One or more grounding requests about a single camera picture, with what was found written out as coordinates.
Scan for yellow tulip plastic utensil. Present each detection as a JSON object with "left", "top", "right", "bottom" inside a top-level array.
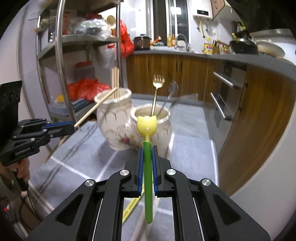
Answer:
[{"left": 122, "top": 186, "right": 144, "bottom": 223}]

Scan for green plastic utensil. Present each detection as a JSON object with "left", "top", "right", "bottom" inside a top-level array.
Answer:
[{"left": 137, "top": 115, "right": 158, "bottom": 223}]

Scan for silver fork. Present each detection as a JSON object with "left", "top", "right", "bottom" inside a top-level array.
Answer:
[{"left": 171, "top": 93, "right": 198, "bottom": 107}]

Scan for gold fork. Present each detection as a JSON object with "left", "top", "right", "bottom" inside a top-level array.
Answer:
[{"left": 151, "top": 74, "right": 165, "bottom": 116}]

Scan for silver flower-end spoon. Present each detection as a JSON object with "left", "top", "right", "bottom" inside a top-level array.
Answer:
[{"left": 156, "top": 80, "right": 179, "bottom": 117}]

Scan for kitchen faucet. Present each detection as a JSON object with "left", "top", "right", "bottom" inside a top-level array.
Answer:
[{"left": 174, "top": 33, "right": 190, "bottom": 52}]

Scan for person left hand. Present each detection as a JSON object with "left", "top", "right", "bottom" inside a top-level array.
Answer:
[{"left": 1, "top": 158, "right": 30, "bottom": 182}]

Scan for grey striped table mat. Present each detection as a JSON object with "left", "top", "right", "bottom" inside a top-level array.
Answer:
[{"left": 28, "top": 98, "right": 219, "bottom": 241}]

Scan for red plastic bag on shelf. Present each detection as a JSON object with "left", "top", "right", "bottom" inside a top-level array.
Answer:
[{"left": 67, "top": 78, "right": 110, "bottom": 101}]

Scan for cream ceramic double utensil holder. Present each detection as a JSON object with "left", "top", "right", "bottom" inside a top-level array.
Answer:
[{"left": 96, "top": 88, "right": 172, "bottom": 157}]

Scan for red lid plastic container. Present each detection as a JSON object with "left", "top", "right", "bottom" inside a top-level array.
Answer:
[{"left": 75, "top": 61, "right": 96, "bottom": 81}]

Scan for stainless steel shelf rack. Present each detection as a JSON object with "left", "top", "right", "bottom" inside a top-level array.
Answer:
[{"left": 36, "top": 1, "right": 122, "bottom": 123}]

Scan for white hanging plastic bag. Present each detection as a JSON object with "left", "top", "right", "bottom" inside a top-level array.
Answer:
[{"left": 97, "top": 44, "right": 117, "bottom": 69}]

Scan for clear bag on shelf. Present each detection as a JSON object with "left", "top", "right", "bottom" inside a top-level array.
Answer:
[{"left": 73, "top": 19, "right": 112, "bottom": 41}]

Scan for red hanging plastic bag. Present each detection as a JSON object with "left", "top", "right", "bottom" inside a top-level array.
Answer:
[{"left": 120, "top": 20, "right": 134, "bottom": 58}]

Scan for electric pressure cooker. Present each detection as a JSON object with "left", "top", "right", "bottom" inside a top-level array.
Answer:
[{"left": 133, "top": 34, "right": 151, "bottom": 50}]

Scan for wooden base cabinets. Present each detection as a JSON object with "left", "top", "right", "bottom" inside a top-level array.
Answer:
[{"left": 126, "top": 53, "right": 295, "bottom": 195}]

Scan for built-in steel oven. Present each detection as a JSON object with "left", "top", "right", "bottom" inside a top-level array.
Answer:
[{"left": 204, "top": 61, "right": 247, "bottom": 152}]

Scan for yellow oil bottle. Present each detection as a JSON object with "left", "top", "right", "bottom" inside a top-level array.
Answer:
[{"left": 203, "top": 37, "right": 213, "bottom": 55}]

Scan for black wok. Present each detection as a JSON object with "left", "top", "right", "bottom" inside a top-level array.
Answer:
[{"left": 229, "top": 31, "right": 258, "bottom": 55}]

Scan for white water heater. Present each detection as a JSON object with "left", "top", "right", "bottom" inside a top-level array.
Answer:
[{"left": 191, "top": 0, "right": 213, "bottom": 19}]

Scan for black range hood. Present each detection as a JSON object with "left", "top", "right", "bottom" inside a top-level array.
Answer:
[{"left": 228, "top": 0, "right": 295, "bottom": 35}]

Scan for window with metal frame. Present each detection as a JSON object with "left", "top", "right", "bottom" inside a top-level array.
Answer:
[{"left": 146, "top": 0, "right": 190, "bottom": 44}]

